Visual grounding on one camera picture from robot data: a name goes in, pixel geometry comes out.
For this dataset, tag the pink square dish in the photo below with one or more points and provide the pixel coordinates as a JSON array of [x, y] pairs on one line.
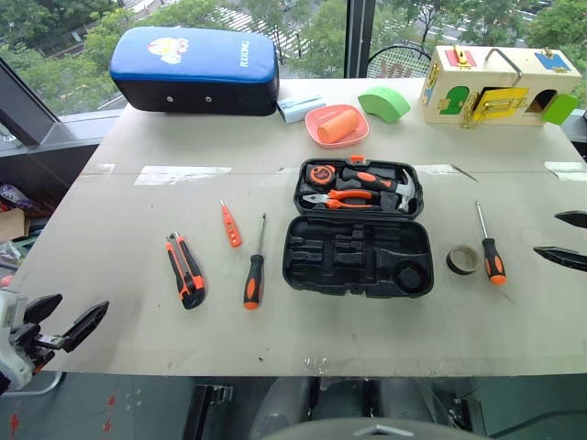
[[362, 129]]

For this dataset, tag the black electrical tape roll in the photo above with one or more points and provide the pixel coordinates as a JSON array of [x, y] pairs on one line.
[[452, 262]]

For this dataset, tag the dark slanted window beam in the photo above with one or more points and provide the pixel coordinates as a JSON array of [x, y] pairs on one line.
[[23, 105]]

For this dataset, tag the orange black utility knife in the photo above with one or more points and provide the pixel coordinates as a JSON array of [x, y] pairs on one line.
[[188, 275]]

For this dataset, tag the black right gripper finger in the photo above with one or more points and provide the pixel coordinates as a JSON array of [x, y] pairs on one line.
[[571, 258], [575, 218]]

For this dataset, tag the black plastic tool case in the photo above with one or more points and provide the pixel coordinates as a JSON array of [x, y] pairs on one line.
[[367, 275]]

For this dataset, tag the small white box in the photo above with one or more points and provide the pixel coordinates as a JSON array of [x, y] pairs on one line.
[[293, 111]]

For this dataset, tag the orange voltage tester pen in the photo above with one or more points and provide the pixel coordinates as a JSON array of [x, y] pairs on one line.
[[230, 227]]

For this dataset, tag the brown cardboard box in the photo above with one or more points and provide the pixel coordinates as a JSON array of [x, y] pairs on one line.
[[11, 224]]

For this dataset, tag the wooden latch busy box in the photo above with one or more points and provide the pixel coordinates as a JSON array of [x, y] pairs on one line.
[[532, 78]]

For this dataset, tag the orange black tape measure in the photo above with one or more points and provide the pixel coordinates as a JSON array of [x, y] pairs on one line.
[[321, 175]]

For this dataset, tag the orange foam cylinder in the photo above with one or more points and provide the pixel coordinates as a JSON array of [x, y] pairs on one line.
[[339, 126]]

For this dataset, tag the dark window frame post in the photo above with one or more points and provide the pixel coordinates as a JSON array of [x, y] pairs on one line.
[[360, 36]]

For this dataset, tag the grey metal tube frame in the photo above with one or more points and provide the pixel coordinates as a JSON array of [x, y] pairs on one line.
[[46, 385]]

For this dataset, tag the green foam arch block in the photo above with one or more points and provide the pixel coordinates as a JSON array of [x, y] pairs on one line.
[[387, 107]]

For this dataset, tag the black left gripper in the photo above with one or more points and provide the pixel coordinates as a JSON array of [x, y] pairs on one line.
[[43, 343]]

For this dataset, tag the metal table bracket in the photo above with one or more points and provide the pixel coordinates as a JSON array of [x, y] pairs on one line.
[[213, 403]]

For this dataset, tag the blue black padded cushion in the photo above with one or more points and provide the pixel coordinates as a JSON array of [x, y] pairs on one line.
[[192, 59]]

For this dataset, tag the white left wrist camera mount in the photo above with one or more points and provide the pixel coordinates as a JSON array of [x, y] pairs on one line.
[[11, 366]]

